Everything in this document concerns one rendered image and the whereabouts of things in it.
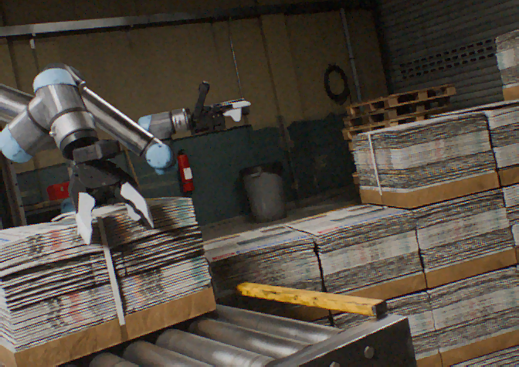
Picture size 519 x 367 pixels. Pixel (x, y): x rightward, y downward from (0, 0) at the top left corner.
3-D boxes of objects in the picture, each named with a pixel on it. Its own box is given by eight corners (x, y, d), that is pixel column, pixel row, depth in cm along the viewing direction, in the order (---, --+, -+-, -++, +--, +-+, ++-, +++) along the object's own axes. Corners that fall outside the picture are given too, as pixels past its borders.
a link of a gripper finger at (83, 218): (86, 258, 113) (92, 211, 118) (92, 241, 108) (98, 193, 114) (66, 255, 112) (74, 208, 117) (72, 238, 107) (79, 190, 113)
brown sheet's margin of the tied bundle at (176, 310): (157, 296, 153) (153, 277, 153) (217, 308, 129) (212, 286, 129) (90, 317, 144) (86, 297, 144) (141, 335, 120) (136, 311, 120)
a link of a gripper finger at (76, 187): (94, 221, 113) (100, 178, 118) (96, 215, 111) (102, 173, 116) (66, 216, 111) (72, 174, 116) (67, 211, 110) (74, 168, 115)
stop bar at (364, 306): (248, 290, 143) (245, 280, 143) (391, 310, 107) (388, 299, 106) (235, 294, 141) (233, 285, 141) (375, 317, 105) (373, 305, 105)
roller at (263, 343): (191, 320, 139) (174, 307, 137) (335, 356, 99) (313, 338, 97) (178, 341, 137) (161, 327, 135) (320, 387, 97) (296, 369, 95)
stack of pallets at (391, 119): (419, 185, 953) (401, 95, 946) (475, 181, 877) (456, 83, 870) (354, 206, 873) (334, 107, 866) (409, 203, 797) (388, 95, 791)
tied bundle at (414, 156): (361, 203, 223) (347, 135, 222) (441, 185, 229) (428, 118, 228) (408, 211, 186) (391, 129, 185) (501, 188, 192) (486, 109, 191)
